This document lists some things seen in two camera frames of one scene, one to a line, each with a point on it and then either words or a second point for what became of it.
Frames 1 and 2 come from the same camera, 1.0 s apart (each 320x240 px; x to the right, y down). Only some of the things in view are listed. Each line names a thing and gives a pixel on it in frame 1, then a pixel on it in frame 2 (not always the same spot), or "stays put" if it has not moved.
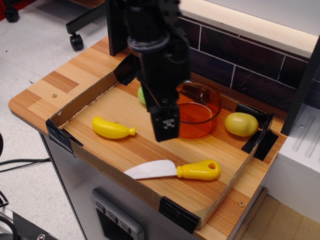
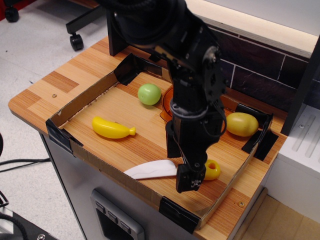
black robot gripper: [164, 62] -> [195, 130]
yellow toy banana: [110, 130] stays put
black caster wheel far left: [11, 14] stays put
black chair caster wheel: [76, 42] stays put
